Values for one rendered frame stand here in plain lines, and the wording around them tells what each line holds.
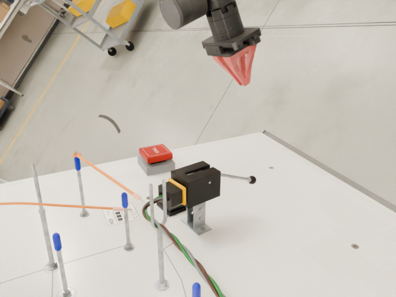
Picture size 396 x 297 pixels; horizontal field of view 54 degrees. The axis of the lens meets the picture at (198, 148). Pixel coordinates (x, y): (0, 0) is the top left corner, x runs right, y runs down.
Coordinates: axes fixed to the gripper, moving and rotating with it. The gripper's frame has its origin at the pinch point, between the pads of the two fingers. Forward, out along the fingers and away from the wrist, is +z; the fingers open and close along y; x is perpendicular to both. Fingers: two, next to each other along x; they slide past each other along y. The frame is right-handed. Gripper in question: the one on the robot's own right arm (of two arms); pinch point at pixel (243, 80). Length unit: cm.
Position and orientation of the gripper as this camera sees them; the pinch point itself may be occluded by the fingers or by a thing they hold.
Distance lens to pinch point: 76.4
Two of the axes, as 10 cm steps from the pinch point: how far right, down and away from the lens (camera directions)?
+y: 5.5, 2.3, -8.0
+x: 7.7, -5.3, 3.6
